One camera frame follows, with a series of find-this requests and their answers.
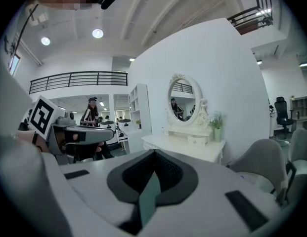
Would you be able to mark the black balcony railing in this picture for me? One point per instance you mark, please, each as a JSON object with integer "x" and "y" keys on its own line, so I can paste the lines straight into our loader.
{"x": 76, "y": 79}

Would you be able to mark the small green potted plant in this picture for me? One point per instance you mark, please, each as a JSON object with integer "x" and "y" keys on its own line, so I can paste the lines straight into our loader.
{"x": 138, "y": 123}

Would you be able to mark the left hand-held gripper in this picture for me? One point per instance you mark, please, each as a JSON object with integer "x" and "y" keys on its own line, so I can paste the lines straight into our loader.
{"x": 42, "y": 115}

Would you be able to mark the wooden shelf unit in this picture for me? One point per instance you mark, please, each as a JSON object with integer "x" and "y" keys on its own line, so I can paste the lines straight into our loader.
{"x": 300, "y": 105}

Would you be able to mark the white dressing table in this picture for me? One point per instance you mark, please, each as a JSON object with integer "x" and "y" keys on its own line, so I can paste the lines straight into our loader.
{"x": 183, "y": 147}

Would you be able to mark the white bookshelf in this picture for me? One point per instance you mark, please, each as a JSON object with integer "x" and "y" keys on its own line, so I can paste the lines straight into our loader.
{"x": 143, "y": 107}

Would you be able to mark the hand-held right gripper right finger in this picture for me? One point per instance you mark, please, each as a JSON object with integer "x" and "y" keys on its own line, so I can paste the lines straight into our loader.
{"x": 212, "y": 181}

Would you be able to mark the grey upholstered chair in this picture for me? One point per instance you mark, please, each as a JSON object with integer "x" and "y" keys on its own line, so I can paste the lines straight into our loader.
{"x": 301, "y": 147}
{"x": 262, "y": 162}

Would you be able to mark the pale green ribbed vase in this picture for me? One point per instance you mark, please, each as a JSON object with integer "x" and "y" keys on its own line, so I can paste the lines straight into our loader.
{"x": 217, "y": 135}

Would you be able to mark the black office chair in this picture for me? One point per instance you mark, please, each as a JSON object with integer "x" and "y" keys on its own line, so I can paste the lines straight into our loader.
{"x": 281, "y": 110}

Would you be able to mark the person's left hand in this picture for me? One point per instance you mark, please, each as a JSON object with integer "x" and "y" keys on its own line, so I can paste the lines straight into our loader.
{"x": 87, "y": 152}

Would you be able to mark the white oval ornate mirror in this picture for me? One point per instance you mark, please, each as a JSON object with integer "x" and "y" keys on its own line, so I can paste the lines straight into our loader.
{"x": 181, "y": 100}

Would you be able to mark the person's white clothing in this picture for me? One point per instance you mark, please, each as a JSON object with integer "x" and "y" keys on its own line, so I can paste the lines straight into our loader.
{"x": 14, "y": 181}

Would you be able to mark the black staircase railing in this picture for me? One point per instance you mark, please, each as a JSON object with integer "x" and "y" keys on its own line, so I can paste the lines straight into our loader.
{"x": 252, "y": 18}

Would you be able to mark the white office desk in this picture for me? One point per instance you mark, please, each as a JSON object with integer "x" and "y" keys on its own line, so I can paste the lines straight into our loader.
{"x": 126, "y": 134}

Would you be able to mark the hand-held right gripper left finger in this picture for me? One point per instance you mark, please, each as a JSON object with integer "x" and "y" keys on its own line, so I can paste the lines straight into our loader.
{"x": 94, "y": 181}

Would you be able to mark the round ceiling lamp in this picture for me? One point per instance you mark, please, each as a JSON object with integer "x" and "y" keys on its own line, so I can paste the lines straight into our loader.
{"x": 45, "y": 41}
{"x": 97, "y": 33}

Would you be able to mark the person's left forearm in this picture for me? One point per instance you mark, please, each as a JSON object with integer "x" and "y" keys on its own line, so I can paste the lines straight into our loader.
{"x": 26, "y": 141}

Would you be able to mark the white flower bunch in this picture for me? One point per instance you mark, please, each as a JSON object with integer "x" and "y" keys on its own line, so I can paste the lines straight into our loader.
{"x": 217, "y": 118}

